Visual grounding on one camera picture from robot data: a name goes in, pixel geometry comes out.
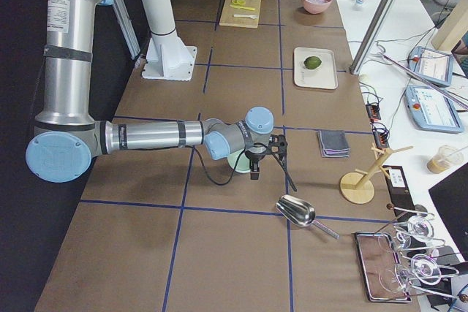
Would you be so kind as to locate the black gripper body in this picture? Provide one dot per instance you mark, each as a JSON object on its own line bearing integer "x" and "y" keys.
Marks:
{"x": 253, "y": 156}

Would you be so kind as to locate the light green bowl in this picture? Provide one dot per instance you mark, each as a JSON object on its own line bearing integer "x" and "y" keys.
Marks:
{"x": 239, "y": 162}

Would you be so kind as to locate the white plastic spoon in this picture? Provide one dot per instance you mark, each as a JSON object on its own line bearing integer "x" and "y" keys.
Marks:
{"x": 253, "y": 17}

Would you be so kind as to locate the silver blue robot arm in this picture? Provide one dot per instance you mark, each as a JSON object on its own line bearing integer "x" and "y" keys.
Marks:
{"x": 66, "y": 138}

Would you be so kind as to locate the metal scoop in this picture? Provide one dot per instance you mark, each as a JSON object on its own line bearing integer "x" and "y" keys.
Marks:
{"x": 301, "y": 213}

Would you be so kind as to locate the folded grey cloth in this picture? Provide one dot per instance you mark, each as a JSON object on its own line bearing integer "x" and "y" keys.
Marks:
{"x": 333, "y": 144}

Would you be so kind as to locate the beige tray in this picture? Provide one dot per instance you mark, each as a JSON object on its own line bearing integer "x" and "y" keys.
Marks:
{"x": 324, "y": 77}

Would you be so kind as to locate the wooden mug tree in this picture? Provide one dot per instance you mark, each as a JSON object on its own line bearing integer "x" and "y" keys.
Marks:
{"x": 356, "y": 187}

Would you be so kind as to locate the green lime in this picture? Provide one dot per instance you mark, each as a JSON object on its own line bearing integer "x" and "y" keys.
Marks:
{"x": 312, "y": 62}

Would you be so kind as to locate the black power strip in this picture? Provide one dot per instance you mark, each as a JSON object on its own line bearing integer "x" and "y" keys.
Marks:
{"x": 379, "y": 130}

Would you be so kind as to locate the white pillar with base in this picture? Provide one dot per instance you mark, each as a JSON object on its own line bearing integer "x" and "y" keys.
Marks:
{"x": 167, "y": 58}

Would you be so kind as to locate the wooden cutting board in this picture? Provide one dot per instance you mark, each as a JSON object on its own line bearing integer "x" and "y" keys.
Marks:
{"x": 227, "y": 19}

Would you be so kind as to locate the yellow plastic knife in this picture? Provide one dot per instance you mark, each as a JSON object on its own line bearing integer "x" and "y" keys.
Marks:
{"x": 238, "y": 6}

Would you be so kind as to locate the black box with label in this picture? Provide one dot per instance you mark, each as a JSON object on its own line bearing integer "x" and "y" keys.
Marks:
{"x": 398, "y": 189}

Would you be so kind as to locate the metal tray with glasses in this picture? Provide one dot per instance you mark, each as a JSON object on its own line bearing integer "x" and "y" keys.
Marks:
{"x": 376, "y": 258}

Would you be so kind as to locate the near teach pendant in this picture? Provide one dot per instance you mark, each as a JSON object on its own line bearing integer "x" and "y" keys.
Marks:
{"x": 431, "y": 111}

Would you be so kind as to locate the teach pendant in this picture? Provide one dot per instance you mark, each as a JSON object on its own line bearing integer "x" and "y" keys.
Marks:
{"x": 431, "y": 111}
{"x": 433, "y": 65}

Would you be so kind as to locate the iced coffee plastic cup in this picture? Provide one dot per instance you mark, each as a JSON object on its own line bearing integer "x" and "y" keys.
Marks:
{"x": 446, "y": 157}

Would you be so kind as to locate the black monitor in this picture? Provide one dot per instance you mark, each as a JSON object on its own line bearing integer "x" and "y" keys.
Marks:
{"x": 450, "y": 199}

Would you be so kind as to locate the far teach pendant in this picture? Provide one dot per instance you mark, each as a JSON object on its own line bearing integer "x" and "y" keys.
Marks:
{"x": 433, "y": 65}

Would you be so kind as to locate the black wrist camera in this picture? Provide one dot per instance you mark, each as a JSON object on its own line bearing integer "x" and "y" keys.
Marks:
{"x": 278, "y": 144}

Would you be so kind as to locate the aluminium frame post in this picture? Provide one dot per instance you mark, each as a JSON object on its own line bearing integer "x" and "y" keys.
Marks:
{"x": 373, "y": 30}

